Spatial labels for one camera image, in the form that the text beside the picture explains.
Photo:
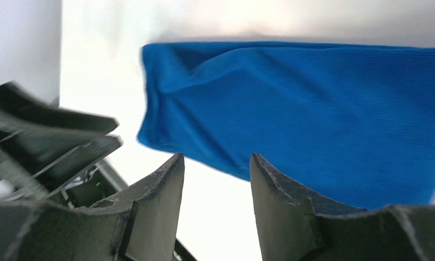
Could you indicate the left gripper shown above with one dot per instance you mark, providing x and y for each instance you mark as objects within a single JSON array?
[{"x": 57, "y": 156}]

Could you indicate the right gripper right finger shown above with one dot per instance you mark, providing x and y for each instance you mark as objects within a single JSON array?
[{"x": 287, "y": 213}]

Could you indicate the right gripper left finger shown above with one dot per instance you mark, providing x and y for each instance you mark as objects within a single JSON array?
[{"x": 149, "y": 212}]

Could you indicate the blue towel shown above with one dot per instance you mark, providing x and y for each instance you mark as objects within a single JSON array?
[{"x": 355, "y": 123}]

